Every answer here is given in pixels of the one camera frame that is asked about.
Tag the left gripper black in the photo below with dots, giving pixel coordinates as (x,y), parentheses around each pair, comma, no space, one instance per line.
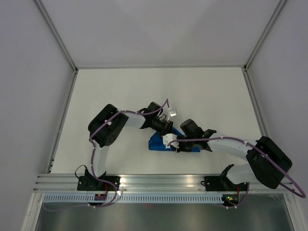
(167,128)

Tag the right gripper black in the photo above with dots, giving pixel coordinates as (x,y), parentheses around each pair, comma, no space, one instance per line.
(180,149)

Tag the blue cloth napkin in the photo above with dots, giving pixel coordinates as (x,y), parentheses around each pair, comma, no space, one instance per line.
(155,143)

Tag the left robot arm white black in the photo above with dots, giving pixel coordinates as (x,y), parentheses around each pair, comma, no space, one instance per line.
(108,123)

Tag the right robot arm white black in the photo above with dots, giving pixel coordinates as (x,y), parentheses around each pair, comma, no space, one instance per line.
(257,167)

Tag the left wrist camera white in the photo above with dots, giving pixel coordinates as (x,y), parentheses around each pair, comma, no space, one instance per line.
(171,113)

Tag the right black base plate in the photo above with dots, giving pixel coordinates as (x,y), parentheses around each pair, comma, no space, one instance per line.
(220,184)

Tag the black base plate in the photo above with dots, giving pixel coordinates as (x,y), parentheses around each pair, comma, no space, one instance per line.
(220,184)
(106,183)

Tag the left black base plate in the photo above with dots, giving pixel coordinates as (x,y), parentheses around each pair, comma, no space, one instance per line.
(106,183)

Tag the aluminium front rail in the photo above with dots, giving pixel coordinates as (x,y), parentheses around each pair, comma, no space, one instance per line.
(178,183)

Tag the white slotted cable duct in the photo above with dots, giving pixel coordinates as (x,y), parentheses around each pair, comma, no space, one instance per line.
(135,198)

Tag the left aluminium frame post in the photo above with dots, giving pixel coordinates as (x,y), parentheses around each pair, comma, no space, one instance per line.
(72,79)

